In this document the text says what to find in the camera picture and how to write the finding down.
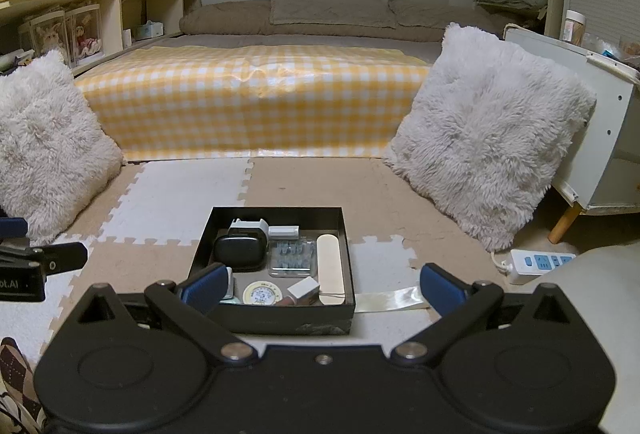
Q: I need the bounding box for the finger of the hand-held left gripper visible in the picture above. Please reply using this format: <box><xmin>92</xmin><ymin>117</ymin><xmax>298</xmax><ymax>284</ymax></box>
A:
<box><xmin>0</xmin><ymin>217</ymin><xmax>27</xmax><ymax>242</ymax></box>
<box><xmin>0</xmin><ymin>241</ymin><xmax>89</xmax><ymax>275</ymax></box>

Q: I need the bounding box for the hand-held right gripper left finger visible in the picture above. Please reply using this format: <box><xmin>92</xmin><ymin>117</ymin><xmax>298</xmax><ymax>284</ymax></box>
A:
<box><xmin>70</xmin><ymin>263</ymin><xmax>258</xmax><ymax>367</ymax></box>

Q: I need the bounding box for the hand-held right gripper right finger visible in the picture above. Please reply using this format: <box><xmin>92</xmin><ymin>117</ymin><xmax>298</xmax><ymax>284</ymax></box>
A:
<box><xmin>390</xmin><ymin>264</ymin><xmax>578</xmax><ymax>367</ymax></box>

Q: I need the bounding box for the green round tape measure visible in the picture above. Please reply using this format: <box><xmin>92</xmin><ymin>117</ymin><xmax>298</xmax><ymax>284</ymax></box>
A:
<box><xmin>220</xmin><ymin>267</ymin><xmax>236</xmax><ymax>302</ymax></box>

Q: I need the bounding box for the black oval case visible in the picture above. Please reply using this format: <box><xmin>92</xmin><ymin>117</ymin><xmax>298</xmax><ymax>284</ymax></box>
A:
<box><xmin>213</xmin><ymin>234</ymin><xmax>268</xmax><ymax>272</ymax></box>

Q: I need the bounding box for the yellow round tape measure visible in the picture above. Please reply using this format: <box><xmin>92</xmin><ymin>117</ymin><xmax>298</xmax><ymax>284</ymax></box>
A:
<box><xmin>242</xmin><ymin>281</ymin><xmax>277</xmax><ymax>306</ymax></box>

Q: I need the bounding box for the white clamp tool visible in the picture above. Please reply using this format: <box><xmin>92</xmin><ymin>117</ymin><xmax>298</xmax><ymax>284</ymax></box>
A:
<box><xmin>229</xmin><ymin>218</ymin><xmax>269</xmax><ymax>241</ymax></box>

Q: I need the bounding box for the black cardboard box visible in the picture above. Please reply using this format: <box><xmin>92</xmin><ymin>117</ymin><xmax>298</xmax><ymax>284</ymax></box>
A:
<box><xmin>187</xmin><ymin>207</ymin><xmax>357</xmax><ymax>335</ymax></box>

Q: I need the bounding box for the clear plastic case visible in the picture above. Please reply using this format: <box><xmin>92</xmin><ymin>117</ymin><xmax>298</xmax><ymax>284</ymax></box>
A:
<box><xmin>268</xmin><ymin>239</ymin><xmax>318</xmax><ymax>278</ymax></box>

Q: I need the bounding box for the white eraser block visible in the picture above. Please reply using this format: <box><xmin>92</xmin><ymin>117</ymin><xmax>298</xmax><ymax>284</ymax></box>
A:
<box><xmin>274</xmin><ymin>277</ymin><xmax>321</xmax><ymax>306</ymax></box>

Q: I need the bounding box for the wooden stick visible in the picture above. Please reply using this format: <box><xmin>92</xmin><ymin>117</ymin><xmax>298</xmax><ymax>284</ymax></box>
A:
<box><xmin>316</xmin><ymin>234</ymin><xmax>347</xmax><ymax>306</ymax></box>

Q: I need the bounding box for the clear tape strip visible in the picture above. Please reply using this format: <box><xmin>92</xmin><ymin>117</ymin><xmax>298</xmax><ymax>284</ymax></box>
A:
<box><xmin>355</xmin><ymin>287</ymin><xmax>426</xmax><ymax>313</ymax></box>

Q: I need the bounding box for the fluffy white pillow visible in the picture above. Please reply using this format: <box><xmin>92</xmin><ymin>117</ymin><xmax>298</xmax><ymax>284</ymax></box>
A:
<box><xmin>382</xmin><ymin>22</ymin><xmax>598</xmax><ymax>252</ymax></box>
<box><xmin>0</xmin><ymin>49</ymin><xmax>126</xmax><ymax>245</ymax></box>

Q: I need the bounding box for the white power strip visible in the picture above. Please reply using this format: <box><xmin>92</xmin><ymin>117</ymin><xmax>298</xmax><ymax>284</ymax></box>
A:
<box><xmin>509</xmin><ymin>249</ymin><xmax>577</xmax><ymax>285</ymax></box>

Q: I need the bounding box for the tan and white foam mat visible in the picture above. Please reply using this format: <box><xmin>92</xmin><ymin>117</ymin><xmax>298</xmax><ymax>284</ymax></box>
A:
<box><xmin>0</xmin><ymin>157</ymin><xmax>581</xmax><ymax>365</ymax></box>

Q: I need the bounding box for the yellow checked bed cover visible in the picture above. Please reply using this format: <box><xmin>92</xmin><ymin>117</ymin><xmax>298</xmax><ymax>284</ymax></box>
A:
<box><xmin>75</xmin><ymin>44</ymin><xmax>431</xmax><ymax>162</ymax></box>

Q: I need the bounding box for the clear plush doll display box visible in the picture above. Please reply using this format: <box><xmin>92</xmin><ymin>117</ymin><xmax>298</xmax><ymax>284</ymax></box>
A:
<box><xmin>65</xmin><ymin>4</ymin><xmax>103</xmax><ymax>65</ymax></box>
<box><xmin>20</xmin><ymin>12</ymin><xmax>68</xmax><ymax>65</ymax></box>

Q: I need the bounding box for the white cabinet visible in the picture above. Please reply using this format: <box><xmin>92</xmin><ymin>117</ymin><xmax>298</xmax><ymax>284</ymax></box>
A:
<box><xmin>502</xmin><ymin>23</ymin><xmax>640</xmax><ymax>245</ymax></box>

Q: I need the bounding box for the blue and white tissue box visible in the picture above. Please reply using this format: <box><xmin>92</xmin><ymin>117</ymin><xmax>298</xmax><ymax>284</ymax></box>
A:
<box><xmin>135</xmin><ymin>21</ymin><xmax>165</xmax><ymax>40</ymax></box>

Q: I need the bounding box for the wooden shelf unit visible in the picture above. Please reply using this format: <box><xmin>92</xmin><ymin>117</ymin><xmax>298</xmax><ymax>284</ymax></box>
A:
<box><xmin>0</xmin><ymin>0</ymin><xmax>203</xmax><ymax>78</ymax></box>

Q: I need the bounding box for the small brown bed pillow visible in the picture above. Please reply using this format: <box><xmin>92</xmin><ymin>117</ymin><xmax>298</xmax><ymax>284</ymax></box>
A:
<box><xmin>387</xmin><ymin>0</ymin><xmax>481</xmax><ymax>29</ymax></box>

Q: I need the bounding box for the clear jar with white lid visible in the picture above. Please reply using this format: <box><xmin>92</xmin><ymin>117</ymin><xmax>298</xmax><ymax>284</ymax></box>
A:
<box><xmin>564</xmin><ymin>10</ymin><xmax>587</xmax><ymax>46</ymax></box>

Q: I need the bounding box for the large brown bed pillow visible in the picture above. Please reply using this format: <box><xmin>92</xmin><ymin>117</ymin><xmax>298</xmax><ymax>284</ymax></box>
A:
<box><xmin>270</xmin><ymin>0</ymin><xmax>398</xmax><ymax>29</ymax></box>

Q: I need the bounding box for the white power cable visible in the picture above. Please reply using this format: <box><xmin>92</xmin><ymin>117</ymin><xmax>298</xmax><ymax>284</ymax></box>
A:
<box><xmin>490</xmin><ymin>249</ymin><xmax>513</xmax><ymax>274</ymax></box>

